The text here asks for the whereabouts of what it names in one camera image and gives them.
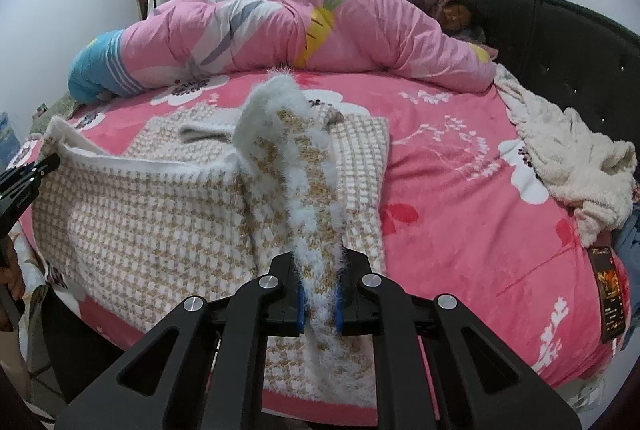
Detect black printed tag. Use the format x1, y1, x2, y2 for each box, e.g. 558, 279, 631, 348
587, 246, 626, 343

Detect pink floral plush blanket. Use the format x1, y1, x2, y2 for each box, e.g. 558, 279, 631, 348
30, 70, 631, 411

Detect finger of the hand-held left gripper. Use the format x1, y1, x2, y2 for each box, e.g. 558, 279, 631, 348
0, 155, 61, 217

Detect blue water jug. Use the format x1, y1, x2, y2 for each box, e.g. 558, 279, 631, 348
0, 112, 23, 155

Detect beige white houndstooth knit coat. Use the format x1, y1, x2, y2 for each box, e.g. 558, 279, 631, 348
32, 67, 393, 406

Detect cream fluffy knit garment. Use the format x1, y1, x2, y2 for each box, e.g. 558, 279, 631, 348
494, 64, 638, 248

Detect black padded headboard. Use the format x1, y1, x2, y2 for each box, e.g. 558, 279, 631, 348
460, 0, 640, 191

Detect person's left hand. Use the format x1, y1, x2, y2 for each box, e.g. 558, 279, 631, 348
0, 250, 26, 331

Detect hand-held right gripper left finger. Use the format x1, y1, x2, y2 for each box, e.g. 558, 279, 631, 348
55, 252, 308, 430

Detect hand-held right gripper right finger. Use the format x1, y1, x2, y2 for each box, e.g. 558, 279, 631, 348
336, 247, 581, 430

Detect blue grey cloth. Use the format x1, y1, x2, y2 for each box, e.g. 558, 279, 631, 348
612, 205, 640, 326

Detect pink cartoon print quilt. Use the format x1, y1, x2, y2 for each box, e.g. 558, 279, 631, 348
67, 0, 498, 103

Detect green patterned cloth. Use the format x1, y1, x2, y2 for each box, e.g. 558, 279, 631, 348
30, 92, 81, 133

